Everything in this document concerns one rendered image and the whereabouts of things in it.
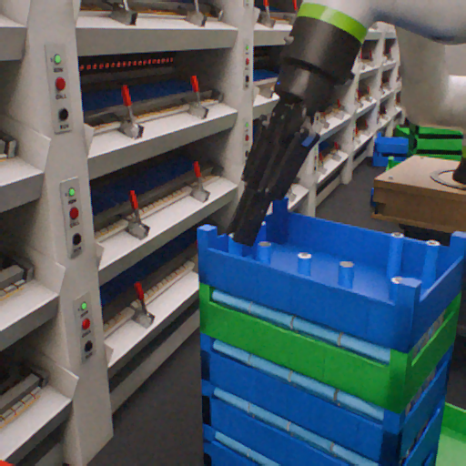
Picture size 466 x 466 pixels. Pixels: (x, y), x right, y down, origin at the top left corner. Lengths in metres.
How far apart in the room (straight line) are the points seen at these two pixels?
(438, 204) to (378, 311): 0.78
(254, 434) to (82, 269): 0.37
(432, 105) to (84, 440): 1.06
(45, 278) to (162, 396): 0.44
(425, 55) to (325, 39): 0.62
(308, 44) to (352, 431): 0.48
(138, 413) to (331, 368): 0.58
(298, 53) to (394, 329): 0.35
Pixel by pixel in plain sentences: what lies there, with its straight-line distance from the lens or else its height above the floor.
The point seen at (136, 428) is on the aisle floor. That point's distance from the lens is 1.15.
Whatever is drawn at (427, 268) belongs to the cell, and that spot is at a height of 0.43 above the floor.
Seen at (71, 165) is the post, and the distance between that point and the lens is 0.87.
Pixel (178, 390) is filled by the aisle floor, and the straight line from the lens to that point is 1.23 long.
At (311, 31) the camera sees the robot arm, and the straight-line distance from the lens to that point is 0.71.
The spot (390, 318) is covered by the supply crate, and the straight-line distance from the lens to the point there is 0.62.
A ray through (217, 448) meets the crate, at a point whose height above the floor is 0.13.
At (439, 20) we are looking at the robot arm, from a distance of 0.70.
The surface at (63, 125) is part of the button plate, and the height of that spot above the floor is 0.60.
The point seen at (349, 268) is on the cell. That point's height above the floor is 0.47.
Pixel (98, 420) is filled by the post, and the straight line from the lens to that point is 1.08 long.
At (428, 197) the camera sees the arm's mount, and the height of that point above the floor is 0.35.
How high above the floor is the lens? 0.73
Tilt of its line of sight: 20 degrees down
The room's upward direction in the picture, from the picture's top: straight up
